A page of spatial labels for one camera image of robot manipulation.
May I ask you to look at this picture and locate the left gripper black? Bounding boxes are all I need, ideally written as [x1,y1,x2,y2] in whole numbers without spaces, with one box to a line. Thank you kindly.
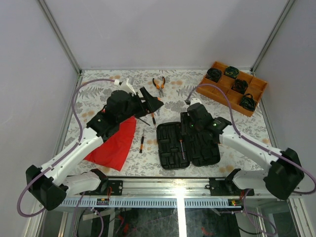
[118,88,164,124]

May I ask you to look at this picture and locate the black plastic tool case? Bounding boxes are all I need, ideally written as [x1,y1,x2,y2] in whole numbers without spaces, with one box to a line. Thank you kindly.
[157,114,221,170]

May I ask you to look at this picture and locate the black orange screwdriver large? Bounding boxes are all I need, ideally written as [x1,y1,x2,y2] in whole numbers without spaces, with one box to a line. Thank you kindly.
[179,139,186,160]

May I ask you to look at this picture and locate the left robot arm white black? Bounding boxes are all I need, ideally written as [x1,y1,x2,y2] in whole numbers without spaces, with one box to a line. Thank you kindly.
[26,87,163,211]

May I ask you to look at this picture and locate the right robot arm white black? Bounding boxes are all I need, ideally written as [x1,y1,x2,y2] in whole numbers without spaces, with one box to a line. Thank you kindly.
[187,103,304,200]

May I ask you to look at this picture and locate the thin black precision screwdriver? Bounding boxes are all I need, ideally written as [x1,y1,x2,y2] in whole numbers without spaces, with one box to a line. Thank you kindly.
[151,113,157,128]

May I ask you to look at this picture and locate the small black orange screwdriver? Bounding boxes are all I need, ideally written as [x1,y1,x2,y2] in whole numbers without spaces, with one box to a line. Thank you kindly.
[139,135,145,154]

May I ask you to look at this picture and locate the orange wooden divided tray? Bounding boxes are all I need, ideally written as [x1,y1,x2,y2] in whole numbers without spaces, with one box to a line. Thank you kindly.
[196,61,268,117]

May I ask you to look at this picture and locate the red cloth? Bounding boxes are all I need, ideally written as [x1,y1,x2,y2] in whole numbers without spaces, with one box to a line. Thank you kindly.
[84,117,136,171]

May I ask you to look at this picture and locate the orange handled pliers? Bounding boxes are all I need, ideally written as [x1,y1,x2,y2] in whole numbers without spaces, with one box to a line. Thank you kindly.
[152,77,165,97]

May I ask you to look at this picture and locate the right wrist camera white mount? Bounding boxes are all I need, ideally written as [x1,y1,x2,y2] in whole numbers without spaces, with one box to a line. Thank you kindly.
[185,97,202,106]

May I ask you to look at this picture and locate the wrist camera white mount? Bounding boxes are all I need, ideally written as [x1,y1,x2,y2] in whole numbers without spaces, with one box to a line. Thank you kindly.
[114,78,136,96]
[185,97,202,106]

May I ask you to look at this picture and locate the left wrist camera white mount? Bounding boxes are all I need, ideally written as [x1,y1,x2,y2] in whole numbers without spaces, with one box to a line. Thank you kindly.
[114,78,136,96]

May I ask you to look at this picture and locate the rolled green strap right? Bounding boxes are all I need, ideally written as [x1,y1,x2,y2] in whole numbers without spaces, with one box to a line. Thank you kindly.
[238,93,258,111]

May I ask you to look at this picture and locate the rolled green strap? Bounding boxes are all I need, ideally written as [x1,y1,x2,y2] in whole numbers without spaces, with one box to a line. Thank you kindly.
[224,66,240,79]
[238,93,258,111]

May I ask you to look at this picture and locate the rolled dark strap top-left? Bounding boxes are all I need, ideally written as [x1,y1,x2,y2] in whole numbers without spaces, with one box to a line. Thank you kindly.
[206,68,222,81]

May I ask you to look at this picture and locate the rolled dark strap middle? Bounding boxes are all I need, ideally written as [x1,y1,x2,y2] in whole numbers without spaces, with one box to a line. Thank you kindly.
[231,79,249,93]

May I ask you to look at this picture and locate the rolled green strap top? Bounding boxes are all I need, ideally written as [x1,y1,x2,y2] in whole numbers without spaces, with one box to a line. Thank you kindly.
[224,66,240,79]

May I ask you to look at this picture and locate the aluminium frame rail front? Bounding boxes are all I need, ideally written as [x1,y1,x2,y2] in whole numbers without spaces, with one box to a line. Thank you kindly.
[46,178,271,211]

